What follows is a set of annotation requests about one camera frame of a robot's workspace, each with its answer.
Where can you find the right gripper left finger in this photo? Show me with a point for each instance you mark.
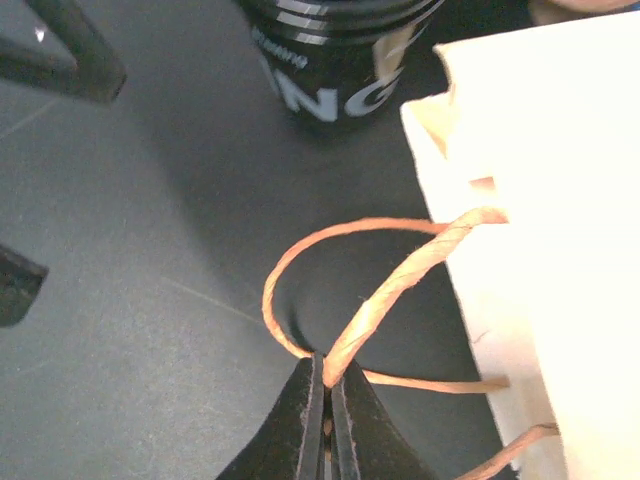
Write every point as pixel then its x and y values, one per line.
pixel 289 445

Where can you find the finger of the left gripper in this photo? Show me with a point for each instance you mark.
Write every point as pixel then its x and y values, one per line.
pixel 93 72
pixel 21 282

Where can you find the cream paper bag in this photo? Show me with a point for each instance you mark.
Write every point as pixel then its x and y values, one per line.
pixel 529 166

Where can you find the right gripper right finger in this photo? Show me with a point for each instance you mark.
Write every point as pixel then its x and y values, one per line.
pixel 365 443

